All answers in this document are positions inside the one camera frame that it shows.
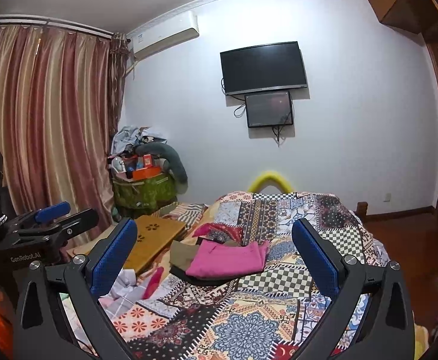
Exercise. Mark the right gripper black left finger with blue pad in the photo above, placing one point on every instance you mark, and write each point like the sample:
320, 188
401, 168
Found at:
41, 329

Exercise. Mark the green storage bag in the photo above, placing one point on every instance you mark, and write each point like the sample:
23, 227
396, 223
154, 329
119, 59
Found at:
148, 194

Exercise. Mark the wooden lap desk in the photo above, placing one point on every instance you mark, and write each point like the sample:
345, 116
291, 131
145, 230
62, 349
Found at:
154, 235

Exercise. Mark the orange box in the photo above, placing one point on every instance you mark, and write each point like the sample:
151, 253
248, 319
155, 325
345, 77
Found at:
145, 173

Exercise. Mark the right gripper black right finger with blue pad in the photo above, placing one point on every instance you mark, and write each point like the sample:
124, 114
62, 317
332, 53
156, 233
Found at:
386, 330

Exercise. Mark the grey neck pillow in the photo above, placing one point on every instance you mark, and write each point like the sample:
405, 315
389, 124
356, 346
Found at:
172, 163

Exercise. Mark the white crumpled cloth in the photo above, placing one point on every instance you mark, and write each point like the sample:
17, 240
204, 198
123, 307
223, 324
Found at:
126, 290

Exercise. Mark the white air conditioner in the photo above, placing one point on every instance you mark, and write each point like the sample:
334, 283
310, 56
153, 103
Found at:
164, 35

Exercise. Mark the striped pink beige curtain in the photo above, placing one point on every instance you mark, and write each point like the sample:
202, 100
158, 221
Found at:
60, 102

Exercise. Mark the small black wall monitor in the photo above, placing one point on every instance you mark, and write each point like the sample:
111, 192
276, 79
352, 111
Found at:
269, 109

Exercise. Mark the large black wall television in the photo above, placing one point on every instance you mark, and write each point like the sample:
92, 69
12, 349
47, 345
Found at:
263, 68

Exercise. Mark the patchwork patterned bed cover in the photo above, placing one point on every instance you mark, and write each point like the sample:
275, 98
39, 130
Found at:
266, 315

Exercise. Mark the red patterned cloth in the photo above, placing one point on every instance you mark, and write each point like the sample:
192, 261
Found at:
219, 232

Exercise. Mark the yellow foam tube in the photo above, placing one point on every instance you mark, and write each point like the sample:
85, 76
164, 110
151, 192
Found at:
270, 178

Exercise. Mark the olive green folded garment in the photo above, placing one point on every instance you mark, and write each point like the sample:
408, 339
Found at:
182, 255

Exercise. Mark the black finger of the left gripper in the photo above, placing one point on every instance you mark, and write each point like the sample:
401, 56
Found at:
79, 223

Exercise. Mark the pink pants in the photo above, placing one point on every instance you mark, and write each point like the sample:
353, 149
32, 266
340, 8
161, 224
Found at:
214, 261

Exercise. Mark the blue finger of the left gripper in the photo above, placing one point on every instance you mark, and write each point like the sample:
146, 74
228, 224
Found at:
49, 214

